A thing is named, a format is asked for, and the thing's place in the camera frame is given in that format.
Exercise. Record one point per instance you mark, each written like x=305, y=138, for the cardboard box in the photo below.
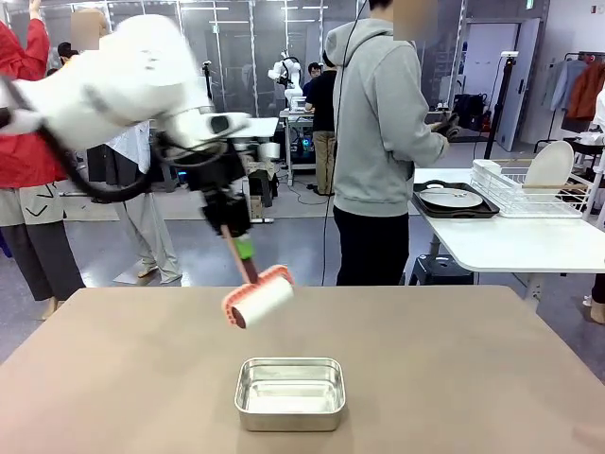
x=256, y=208

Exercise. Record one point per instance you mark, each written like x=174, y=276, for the black stand with white head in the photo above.
x=508, y=66

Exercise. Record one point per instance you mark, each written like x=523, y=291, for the person's gloved right hand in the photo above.
x=448, y=125

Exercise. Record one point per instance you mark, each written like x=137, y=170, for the orange hanging jacket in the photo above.
x=588, y=90

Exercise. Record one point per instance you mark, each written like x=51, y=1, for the white background desk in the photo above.
x=262, y=125

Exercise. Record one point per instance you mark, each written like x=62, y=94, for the light blue hanging shirt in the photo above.
x=567, y=85

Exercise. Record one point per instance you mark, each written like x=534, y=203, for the dark brown serving tray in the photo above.
x=489, y=208

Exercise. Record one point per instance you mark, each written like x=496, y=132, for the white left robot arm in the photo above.
x=132, y=71

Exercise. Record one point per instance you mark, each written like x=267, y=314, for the pink lint roller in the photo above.
x=262, y=302

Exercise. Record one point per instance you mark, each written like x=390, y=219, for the white plate in dish rack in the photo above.
x=550, y=163

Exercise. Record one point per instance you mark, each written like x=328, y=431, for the black plastic stool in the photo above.
x=439, y=272

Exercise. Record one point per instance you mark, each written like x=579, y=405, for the person in black shirt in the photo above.
x=322, y=109

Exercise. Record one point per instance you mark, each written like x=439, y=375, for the person in grey hoodie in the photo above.
x=373, y=118

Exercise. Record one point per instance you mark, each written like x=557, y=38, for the black camera tripod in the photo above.
x=208, y=78

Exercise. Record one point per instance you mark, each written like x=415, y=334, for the stainless steel rectangular tray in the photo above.
x=289, y=402

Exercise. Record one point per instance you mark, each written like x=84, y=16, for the mannequin in red jacket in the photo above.
x=23, y=156

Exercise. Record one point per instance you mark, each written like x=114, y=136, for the person's right forearm grey sleeve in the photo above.
x=427, y=144

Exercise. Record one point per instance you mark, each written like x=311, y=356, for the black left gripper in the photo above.
x=227, y=208

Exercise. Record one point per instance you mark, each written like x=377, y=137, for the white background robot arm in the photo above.
x=286, y=75

